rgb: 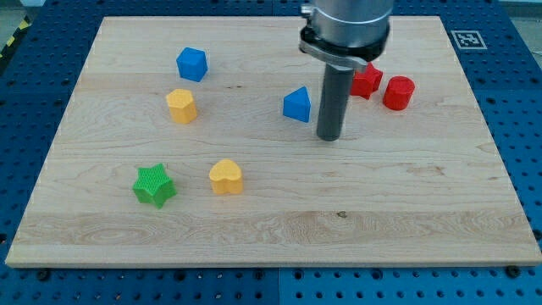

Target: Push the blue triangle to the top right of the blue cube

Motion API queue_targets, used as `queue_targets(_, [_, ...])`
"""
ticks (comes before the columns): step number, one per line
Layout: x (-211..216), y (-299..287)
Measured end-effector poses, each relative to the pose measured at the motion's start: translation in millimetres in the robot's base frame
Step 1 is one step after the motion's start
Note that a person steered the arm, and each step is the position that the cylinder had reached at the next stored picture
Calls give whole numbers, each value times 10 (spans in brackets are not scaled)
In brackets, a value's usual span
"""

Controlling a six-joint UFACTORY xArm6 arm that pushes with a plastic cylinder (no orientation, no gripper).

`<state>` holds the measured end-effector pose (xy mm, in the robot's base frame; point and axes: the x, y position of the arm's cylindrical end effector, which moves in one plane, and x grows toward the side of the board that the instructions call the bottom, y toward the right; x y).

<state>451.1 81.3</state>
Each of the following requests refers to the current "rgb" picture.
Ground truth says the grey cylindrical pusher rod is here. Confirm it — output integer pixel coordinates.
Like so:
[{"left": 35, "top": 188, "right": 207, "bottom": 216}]
[{"left": 317, "top": 64, "right": 355, "bottom": 141}]

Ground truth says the blue triangle block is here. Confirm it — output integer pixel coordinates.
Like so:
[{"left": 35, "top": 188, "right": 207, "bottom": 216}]
[{"left": 283, "top": 86, "right": 312, "bottom": 123}]

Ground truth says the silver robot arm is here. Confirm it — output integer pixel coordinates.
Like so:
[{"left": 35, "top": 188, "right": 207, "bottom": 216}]
[{"left": 299, "top": 0, "right": 394, "bottom": 141}]

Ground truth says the blue cube block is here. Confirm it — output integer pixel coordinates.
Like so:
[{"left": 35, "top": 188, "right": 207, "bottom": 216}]
[{"left": 176, "top": 47, "right": 207, "bottom": 82}]

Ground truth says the red star block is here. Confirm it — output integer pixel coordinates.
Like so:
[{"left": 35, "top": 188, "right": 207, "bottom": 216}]
[{"left": 350, "top": 63, "right": 384, "bottom": 99}]

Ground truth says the red cylinder block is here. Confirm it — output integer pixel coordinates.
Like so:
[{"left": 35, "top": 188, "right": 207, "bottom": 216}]
[{"left": 383, "top": 75, "right": 416, "bottom": 111}]

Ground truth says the white fiducial marker tag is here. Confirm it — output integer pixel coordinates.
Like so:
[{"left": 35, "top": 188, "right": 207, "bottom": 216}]
[{"left": 451, "top": 30, "right": 487, "bottom": 50}]

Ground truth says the yellow heart block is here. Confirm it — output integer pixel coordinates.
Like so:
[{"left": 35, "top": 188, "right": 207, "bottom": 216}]
[{"left": 209, "top": 158, "right": 244, "bottom": 195}]

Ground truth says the yellow hexagon block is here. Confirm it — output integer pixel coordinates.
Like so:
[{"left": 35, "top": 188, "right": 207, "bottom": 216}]
[{"left": 166, "top": 89, "right": 197, "bottom": 125}]

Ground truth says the wooden board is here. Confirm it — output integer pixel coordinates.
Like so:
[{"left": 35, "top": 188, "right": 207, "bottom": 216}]
[{"left": 6, "top": 16, "right": 541, "bottom": 268}]

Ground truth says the green star block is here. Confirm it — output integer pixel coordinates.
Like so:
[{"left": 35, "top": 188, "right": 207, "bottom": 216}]
[{"left": 132, "top": 164, "right": 177, "bottom": 209}]

